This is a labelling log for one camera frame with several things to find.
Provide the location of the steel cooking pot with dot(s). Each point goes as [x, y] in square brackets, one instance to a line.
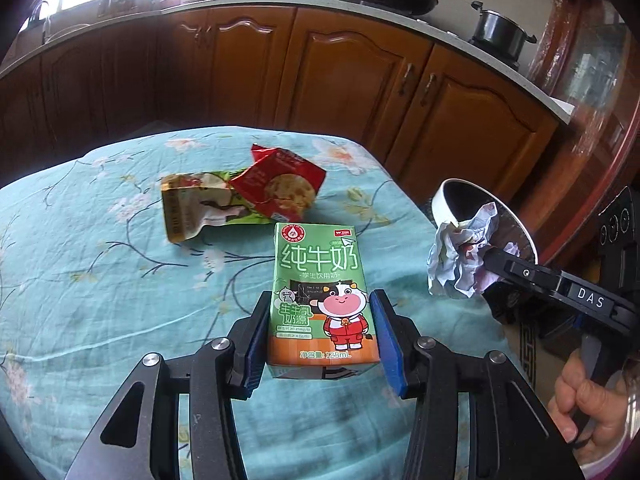
[497, 32]

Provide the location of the chrome faucet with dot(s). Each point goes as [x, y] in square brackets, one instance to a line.
[45, 25]

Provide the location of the wooden door with glass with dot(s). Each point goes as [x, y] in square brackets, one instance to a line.
[610, 110]

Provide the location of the grey kitchen countertop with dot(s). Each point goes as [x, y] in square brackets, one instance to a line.
[250, 7]

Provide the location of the red snack bag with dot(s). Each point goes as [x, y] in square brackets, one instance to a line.
[280, 185]

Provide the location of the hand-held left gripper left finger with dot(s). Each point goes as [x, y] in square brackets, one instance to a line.
[250, 345]

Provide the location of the person's right hand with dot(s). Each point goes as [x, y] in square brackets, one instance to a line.
[610, 410]

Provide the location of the green milk carton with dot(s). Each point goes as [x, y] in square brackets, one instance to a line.
[320, 270]

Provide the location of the white rimmed trash bin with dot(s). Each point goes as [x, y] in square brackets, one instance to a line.
[460, 195]

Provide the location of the wooden base cabinets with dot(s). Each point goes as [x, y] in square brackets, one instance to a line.
[350, 75]

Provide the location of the gold green snack wrapper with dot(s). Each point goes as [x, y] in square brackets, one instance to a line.
[190, 205]

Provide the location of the floral teal tablecloth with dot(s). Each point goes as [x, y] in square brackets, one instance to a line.
[100, 285]

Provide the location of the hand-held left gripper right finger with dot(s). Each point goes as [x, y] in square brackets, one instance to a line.
[387, 345]

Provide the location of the white paper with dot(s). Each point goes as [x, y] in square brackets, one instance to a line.
[450, 255]

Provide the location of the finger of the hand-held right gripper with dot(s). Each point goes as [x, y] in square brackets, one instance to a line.
[550, 287]
[520, 312]

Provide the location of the patterned floor mat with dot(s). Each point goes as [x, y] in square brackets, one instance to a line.
[530, 347]

